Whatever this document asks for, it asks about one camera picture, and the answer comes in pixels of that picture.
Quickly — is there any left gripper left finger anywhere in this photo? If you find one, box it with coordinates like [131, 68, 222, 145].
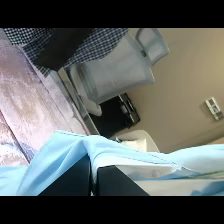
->
[38, 154, 92, 197]

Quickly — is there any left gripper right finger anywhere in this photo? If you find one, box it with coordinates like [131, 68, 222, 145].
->
[95, 165, 150, 197]

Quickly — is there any light blue shirt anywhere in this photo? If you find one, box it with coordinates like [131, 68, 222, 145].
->
[0, 129, 224, 197]

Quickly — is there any black white checked shirt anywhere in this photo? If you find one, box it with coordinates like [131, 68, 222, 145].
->
[3, 28, 130, 78]

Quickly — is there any wall socket plate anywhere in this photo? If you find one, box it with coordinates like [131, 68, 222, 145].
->
[204, 96, 224, 122]

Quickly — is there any black case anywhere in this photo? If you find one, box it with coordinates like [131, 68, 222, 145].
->
[89, 93, 142, 138]

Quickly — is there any black garment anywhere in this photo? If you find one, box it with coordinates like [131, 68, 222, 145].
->
[33, 28, 95, 73]

